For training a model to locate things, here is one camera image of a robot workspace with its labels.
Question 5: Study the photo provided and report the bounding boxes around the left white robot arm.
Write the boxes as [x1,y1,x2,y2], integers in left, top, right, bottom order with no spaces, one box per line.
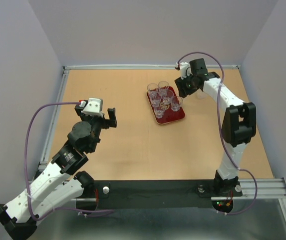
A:
[0,100,117,240]

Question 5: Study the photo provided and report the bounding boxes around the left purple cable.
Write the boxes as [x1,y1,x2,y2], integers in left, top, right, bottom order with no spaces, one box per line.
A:
[23,101,114,222]

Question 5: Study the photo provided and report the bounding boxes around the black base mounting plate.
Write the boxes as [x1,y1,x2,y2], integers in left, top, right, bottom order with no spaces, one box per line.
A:
[76,179,242,210]

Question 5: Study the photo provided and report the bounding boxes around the red lacquer tray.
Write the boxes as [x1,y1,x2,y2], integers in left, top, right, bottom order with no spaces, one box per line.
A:
[146,86,185,125]

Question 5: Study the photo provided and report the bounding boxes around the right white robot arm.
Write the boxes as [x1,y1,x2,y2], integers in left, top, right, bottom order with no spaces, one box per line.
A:
[175,58,256,195]

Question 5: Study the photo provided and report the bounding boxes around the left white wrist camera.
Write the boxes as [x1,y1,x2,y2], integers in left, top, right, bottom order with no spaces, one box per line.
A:
[81,98,103,117]

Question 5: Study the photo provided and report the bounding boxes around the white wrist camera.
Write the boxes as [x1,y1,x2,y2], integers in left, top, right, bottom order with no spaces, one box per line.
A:
[81,98,103,117]
[175,62,191,79]

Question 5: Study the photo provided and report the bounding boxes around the clear faceted glass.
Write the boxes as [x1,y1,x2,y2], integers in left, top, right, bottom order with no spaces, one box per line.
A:
[147,83,158,100]

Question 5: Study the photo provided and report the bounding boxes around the left aluminium side rail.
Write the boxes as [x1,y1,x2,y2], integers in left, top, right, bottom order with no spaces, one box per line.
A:
[22,69,70,198]

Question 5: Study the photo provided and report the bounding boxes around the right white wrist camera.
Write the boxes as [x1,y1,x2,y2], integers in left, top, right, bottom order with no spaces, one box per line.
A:
[175,62,191,79]

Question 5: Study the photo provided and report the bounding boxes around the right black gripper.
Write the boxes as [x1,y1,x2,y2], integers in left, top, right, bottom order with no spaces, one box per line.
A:
[174,71,198,99]

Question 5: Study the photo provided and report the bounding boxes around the aluminium table edge rail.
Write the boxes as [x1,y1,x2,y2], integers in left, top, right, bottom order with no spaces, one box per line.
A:
[62,64,240,71]

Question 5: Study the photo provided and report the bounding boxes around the right aluminium front rail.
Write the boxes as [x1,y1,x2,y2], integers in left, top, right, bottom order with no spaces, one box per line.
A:
[237,177,286,240]

